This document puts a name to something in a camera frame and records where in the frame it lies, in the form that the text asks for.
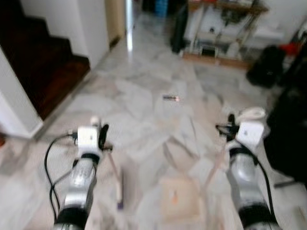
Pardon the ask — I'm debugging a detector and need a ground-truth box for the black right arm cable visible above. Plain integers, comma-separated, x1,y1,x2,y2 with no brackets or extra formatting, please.
215,123,275,214

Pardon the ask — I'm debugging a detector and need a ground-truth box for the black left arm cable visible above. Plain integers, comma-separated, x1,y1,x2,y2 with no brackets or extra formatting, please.
44,133,80,222

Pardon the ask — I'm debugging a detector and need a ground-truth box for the tall black cylinder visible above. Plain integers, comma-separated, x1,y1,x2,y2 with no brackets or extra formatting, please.
171,4,189,54

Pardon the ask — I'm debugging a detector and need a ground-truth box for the black vacuum cleaner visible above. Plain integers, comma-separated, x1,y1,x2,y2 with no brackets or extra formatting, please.
246,46,287,88

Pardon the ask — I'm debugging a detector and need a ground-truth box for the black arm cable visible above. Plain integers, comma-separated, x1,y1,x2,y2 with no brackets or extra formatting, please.
44,133,80,222
215,123,275,214

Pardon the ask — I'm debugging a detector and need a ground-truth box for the beige louvred wooden door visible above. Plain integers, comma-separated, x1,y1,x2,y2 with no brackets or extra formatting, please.
105,0,128,48

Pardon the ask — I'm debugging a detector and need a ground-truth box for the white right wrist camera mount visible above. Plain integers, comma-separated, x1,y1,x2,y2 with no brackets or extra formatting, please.
237,120,266,149

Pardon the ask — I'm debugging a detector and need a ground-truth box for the white plastic tray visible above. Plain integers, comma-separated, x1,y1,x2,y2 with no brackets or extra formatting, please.
252,26,286,41

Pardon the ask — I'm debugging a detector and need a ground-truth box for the blue carton stack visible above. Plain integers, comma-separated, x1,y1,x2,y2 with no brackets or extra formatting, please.
154,0,168,17

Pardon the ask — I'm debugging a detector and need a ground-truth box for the wooden topped sewing table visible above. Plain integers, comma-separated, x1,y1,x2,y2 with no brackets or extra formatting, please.
187,0,269,60

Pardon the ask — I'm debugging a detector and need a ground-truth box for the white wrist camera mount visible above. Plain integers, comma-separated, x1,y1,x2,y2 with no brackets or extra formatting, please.
77,126,102,155
237,120,266,149

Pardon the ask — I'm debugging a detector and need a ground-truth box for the long wooden floor plank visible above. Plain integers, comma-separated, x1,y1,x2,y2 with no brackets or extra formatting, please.
182,52,250,70

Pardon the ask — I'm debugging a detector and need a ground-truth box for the white framed black pedal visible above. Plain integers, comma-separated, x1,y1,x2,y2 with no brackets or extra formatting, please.
199,44,216,56

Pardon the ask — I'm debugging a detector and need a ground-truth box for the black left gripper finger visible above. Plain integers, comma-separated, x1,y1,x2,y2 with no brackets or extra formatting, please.
98,124,110,150

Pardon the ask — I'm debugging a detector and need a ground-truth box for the red plastic bag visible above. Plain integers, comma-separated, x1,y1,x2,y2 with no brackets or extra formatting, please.
281,42,304,56

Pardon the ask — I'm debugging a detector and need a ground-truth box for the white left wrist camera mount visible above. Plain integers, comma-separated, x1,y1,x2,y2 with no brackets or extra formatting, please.
77,126,102,155

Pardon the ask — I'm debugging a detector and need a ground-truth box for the dark wooden table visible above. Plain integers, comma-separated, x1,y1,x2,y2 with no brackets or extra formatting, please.
264,29,307,187

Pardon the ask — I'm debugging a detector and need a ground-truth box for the wooden handled hand broom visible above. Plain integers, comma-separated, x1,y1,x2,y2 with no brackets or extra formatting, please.
89,116,125,210

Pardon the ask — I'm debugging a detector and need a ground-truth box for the dark wooden staircase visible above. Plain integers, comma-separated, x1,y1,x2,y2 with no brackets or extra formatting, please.
0,0,91,121

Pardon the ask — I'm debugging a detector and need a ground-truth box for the white plastic jug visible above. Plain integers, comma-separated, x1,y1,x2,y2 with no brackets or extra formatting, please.
228,42,240,58

